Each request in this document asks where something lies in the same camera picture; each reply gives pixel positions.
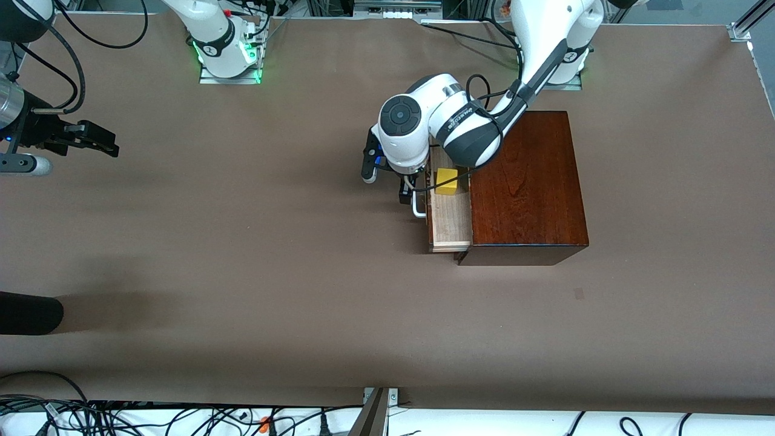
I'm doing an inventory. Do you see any white metal drawer handle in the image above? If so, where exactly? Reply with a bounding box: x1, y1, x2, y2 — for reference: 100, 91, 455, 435
412, 176, 428, 219

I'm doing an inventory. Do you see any wooden drawer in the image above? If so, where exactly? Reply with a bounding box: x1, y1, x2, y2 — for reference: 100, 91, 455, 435
426, 145, 474, 254

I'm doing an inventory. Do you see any dark brown wooden cabinet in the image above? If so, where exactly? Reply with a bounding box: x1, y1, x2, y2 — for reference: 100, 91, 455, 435
454, 110, 589, 266

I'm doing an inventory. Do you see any white power strip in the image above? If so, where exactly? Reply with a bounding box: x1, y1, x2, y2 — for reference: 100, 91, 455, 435
354, 6, 443, 20

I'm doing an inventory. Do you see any black cylinder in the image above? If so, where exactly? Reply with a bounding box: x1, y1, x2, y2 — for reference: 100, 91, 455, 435
0, 291, 64, 335

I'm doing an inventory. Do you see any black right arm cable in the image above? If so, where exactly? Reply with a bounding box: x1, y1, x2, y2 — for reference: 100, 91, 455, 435
12, 0, 87, 116

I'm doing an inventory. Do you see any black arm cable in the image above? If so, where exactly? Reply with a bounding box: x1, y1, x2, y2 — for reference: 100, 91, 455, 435
12, 0, 87, 116
412, 18, 527, 194

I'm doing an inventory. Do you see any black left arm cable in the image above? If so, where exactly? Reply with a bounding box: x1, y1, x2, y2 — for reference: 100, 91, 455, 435
412, 18, 527, 194

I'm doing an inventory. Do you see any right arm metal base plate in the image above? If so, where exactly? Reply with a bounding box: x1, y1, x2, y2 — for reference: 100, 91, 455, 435
199, 39, 262, 85

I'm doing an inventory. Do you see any black cable on table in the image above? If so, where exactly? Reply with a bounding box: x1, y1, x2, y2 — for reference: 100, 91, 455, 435
421, 18, 523, 52

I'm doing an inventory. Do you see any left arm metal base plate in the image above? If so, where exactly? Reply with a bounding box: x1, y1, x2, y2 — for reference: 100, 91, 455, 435
541, 61, 583, 91

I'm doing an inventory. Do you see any silver post bracket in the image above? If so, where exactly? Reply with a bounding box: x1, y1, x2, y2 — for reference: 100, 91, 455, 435
363, 388, 399, 408

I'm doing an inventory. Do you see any dark metal post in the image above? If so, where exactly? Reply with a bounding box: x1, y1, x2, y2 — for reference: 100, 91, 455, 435
350, 388, 388, 436

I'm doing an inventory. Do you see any tangled black cable bundle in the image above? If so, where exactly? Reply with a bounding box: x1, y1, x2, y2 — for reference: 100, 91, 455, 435
0, 371, 364, 436

